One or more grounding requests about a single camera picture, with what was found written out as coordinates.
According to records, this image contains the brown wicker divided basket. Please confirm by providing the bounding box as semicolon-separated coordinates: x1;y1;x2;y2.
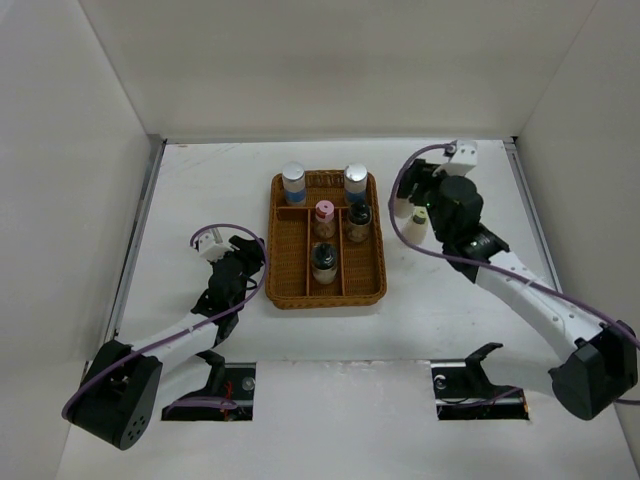
266;170;387;310

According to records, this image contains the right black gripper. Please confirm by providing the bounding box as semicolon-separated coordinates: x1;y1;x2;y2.
397;158;461;243

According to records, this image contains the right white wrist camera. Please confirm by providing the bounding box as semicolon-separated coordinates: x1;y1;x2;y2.
441;140;478;176

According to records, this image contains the dark-lid glass spice jar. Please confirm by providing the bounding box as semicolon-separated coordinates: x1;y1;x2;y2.
310;242;338;285

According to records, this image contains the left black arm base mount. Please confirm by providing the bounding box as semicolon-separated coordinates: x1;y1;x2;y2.
160;351;257;422

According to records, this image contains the black-capped glass spice bottle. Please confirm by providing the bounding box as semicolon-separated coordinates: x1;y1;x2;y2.
347;200;372;243

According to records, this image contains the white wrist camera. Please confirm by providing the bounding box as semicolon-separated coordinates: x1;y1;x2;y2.
441;140;478;176
194;228;229;263

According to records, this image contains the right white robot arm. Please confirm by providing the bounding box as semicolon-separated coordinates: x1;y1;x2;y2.
388;158;639;420

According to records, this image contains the pink-capped spice bottle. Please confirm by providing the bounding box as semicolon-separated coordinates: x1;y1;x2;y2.
314;200;336;240

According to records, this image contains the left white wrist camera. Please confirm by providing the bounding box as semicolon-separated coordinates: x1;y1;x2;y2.
194;228;229;263

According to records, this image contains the blue-label silver-cap shaker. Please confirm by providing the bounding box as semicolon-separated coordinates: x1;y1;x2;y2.
281;162;306;206
343;163;368;205

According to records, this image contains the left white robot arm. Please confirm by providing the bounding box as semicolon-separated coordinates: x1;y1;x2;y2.
62;235;268;451

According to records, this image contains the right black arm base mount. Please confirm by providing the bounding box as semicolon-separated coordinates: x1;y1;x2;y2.
430;342;529;421

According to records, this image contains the yellow-capped white bottle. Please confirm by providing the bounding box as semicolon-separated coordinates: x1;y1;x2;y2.
402;206;429;246

